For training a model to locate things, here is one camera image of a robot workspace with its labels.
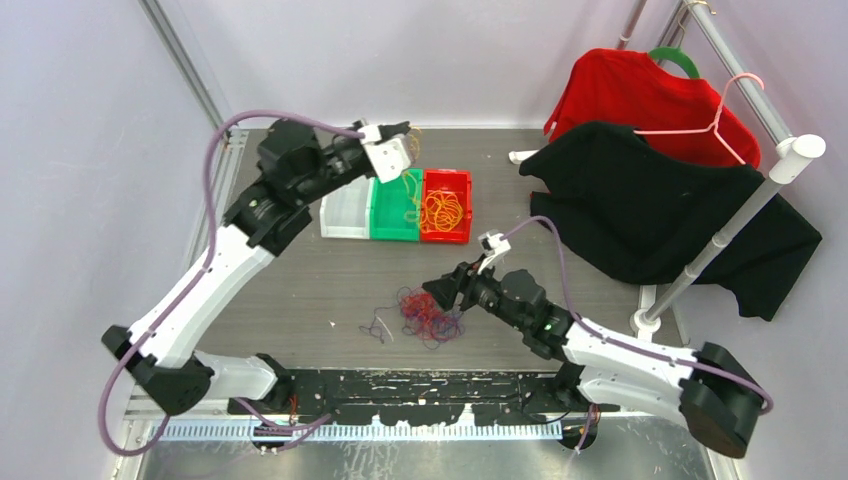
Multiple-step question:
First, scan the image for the white clothes rack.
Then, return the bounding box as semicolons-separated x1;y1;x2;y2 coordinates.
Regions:
508;0;828;407

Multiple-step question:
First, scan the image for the aluminium frame rail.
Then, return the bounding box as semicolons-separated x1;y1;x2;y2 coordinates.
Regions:
137;0;250;266

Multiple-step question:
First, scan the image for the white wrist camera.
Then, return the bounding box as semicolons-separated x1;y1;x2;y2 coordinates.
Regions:
476;230;511;273
357;124;413;183

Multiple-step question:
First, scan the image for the green hanger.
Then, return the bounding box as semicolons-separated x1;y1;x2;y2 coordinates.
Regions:
648;46;701;79

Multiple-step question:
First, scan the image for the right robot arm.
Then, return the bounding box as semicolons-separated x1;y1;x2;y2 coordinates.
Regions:
422;262;773;458

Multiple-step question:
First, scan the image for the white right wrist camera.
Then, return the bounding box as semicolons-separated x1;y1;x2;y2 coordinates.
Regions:
476;230;511;273

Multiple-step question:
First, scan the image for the red plastic bin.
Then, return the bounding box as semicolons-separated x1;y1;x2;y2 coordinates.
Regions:
419;169;473;244

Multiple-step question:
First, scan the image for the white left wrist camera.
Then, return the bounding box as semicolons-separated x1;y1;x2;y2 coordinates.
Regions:
357;124;413;183

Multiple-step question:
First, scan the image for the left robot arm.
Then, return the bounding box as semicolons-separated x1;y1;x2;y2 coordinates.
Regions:
102;119;413;416

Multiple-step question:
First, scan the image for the red shirt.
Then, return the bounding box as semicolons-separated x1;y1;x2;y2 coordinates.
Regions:
543;48;761;168

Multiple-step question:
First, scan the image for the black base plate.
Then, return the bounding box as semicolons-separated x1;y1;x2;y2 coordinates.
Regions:
252;369;587;427

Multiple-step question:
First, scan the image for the green plastic bin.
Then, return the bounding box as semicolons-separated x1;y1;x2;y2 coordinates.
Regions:
370;168;423;242

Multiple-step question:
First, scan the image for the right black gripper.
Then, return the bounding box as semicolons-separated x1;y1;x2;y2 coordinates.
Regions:
423;252;529;331

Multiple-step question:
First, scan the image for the black shirt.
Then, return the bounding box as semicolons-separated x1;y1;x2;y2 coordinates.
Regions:
519;122;822;321

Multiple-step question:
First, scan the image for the white plastic bin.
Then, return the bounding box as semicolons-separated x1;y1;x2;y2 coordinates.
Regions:
319;178;375;240

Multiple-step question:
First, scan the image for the pink hanger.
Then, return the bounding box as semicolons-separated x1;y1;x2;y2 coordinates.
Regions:
634;72;765;165

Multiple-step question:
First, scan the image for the coloured cable pile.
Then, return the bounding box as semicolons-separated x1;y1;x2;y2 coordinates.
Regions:
358;286;466;351

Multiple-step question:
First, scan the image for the yellow cable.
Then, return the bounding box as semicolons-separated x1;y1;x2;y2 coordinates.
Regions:
424;188;466;233
400;127;425;227

